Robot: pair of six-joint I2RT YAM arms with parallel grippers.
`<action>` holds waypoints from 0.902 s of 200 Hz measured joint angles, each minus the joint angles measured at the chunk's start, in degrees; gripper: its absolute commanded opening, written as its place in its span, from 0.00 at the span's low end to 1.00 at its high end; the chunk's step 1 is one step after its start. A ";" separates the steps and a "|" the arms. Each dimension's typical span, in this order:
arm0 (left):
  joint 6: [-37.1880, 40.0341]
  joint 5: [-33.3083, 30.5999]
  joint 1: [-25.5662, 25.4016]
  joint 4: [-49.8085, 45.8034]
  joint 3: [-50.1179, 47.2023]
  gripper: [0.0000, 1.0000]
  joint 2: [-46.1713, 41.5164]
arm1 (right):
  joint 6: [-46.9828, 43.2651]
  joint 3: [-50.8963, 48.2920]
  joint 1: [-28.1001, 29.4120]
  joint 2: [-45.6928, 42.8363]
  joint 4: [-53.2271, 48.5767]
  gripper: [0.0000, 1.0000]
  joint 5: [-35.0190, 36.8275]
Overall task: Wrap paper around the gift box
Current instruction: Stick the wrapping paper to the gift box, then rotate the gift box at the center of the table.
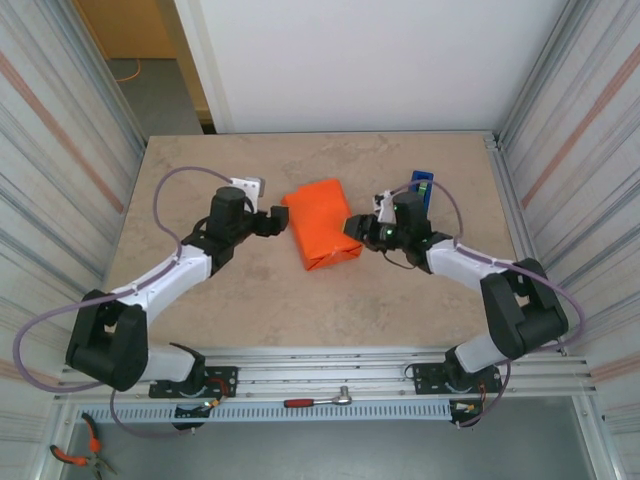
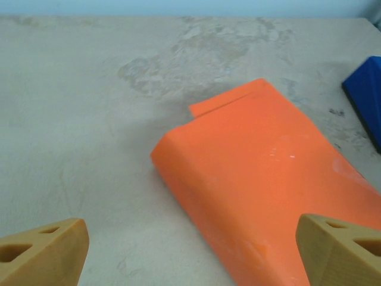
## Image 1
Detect orange wrapping paper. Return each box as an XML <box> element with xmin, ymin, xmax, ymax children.
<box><xmin>279</xmin><ymin>177</ymin><xmax>364</xmax><ymax>274</ymax></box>

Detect blue tape dispenser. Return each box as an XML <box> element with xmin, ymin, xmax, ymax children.
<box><xmin>409</xmin><ymin>170</ymin><xmax>435</xmax><ymax>214</ymax></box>

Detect orange floor cable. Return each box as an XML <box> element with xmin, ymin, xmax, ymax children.
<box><xmin>114</xmin><ymin>57</ymin><xmax>145</xmax><ymax>85</ymax></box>

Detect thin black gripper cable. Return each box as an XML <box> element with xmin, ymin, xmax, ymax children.
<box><xmin>377</xmin><ymin>248</ymin><xmax>419</xmax><ymax>270</ymax></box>

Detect short aluminium table rail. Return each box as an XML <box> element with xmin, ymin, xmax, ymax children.
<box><xmin>483</xmin><ymin>130</ymin><xmax>569</xmax><ymax>357</ymax></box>

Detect red handled ratchet wrench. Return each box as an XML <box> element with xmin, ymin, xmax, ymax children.
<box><xmin>283</xmin><ymin>385</ymin><xmax>354</xmax><ymax>409</ymax></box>

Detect long aluminium table rail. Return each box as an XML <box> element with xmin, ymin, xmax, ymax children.
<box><xmin>52</xmin><ymin>346</ymin><xmax>599</xmax><ymax>403</ymax></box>

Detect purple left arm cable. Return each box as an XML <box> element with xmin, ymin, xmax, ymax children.
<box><xmin>12</xmin><ymin>166</ymin><xmax>235</xmax><ymax>439</ymax></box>

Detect orange handled pliers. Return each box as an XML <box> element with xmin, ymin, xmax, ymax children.
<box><xmin>48</xmin><ymin>411</ymin><xmax>120</xmax><ymax>476</ymax></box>

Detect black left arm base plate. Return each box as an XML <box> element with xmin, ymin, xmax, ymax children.
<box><xmin>148</xmin><ymin>366</ymin><xmax>239</xmax><ymax>400</ymax></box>

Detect grey slotted cable duct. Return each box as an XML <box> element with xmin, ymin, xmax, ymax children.
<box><xmin>74</xmin><ymin>401</ymin><xmax>455</xmax><ymax>424</ymax></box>

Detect white door frame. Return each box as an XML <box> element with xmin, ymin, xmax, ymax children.
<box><xmin>172</xmin><ymin>0</ymin><xmax>236</xmax><ymax>135</ymax></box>

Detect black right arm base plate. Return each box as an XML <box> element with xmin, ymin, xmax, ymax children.
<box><xmin>412</xmin><ymin>362</ymin><xmax>503</xmax><ymax>396</ymax></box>

